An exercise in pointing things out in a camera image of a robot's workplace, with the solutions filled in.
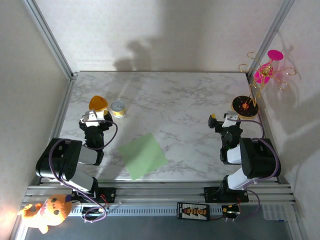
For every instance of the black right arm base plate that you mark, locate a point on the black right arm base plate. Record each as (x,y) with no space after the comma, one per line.
(211,195)

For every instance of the pink plastic glass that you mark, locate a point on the pink plastic glass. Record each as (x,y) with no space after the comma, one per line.
(275,55)

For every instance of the yellow tin can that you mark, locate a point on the yellow tin can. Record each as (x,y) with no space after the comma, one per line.
(117,107)

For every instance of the aluminium frame post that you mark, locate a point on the aluminium frame post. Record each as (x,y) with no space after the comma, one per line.
(50,37)
(275,25)

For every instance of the white cup with orange lid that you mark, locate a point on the white cup with orange lid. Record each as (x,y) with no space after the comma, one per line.
(98,102)

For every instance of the orange plush toy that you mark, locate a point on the orange plush toy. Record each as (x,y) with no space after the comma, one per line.
(52,210)

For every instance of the green paper sheet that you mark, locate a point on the green paper sheet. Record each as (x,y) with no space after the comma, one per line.
(142,156)

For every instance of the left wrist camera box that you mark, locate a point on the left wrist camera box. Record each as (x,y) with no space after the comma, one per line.
(93,120)

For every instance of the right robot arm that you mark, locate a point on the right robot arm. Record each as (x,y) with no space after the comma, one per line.
(257,160)

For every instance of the black module with yellow connector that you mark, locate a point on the black module with yellow connector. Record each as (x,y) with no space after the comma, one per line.
(228,210)

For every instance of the aluminium frame cross rail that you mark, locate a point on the aluminium frame cross rail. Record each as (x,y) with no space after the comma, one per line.
(160,193)

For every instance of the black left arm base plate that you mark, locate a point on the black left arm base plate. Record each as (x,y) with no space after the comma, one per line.
(108,193)

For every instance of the aluminium frame side rail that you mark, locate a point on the aluminium frame side rail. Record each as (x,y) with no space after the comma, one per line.
(260,115)
(62,112)

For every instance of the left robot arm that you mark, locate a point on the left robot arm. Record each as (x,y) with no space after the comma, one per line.
(62,162)

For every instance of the clear plastic compartment box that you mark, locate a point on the clear plastic compartment box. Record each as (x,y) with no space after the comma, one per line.
(275,212)

